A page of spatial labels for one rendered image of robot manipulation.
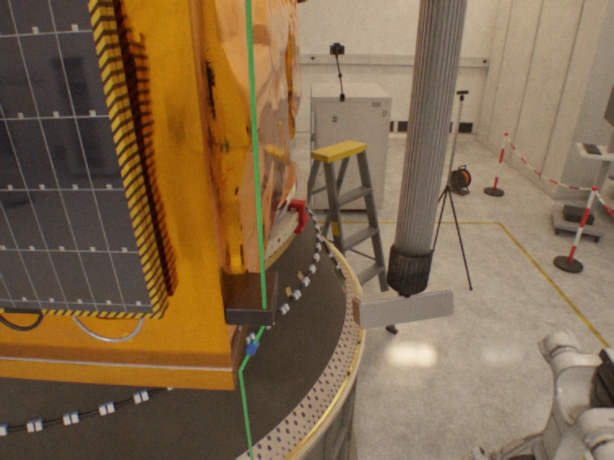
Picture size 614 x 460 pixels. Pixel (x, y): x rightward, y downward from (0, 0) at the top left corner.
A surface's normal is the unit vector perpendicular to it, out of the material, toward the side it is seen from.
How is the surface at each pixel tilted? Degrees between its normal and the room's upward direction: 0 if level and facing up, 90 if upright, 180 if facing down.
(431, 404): 0
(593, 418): 36
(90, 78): 90
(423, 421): 0
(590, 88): 90
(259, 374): 62
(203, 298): 90
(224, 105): 86
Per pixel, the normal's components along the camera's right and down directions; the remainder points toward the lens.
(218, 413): 0.57, -0.09
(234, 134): 0.56, 0.29
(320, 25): 0.00, 0.47
